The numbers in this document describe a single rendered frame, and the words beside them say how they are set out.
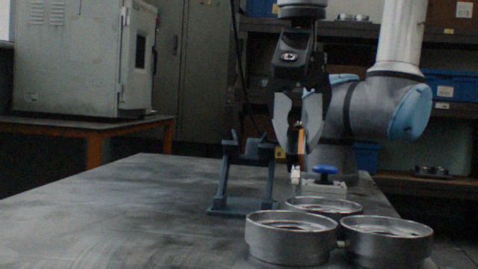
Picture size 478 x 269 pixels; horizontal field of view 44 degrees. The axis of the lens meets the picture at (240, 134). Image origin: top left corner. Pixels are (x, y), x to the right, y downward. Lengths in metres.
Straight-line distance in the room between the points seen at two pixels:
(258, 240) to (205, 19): 4.01
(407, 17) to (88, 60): 2.02
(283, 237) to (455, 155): 4.28
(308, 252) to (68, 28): 2.51
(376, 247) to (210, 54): 3.98
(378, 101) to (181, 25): 3.54
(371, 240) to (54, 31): 2.56
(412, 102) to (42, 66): 2.23
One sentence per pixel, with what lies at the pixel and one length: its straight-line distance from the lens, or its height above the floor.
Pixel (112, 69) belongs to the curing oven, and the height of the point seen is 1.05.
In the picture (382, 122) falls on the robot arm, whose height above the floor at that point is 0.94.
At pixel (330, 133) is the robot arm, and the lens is 1.24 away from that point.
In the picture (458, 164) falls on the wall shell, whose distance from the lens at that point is 4.90.
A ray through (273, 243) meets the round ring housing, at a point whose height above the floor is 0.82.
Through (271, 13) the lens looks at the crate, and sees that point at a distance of 4.29.
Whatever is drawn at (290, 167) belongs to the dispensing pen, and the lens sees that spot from 0.87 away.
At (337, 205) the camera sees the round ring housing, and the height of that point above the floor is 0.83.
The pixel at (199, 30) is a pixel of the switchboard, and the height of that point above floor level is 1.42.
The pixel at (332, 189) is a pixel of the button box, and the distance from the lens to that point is 0.93.
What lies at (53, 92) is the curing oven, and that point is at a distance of 3.06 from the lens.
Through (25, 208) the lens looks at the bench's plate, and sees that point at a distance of 0.89.
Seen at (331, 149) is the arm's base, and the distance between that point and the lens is 1.25.
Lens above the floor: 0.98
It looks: 4 degrees down
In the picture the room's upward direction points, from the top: 4 degrees clockwise
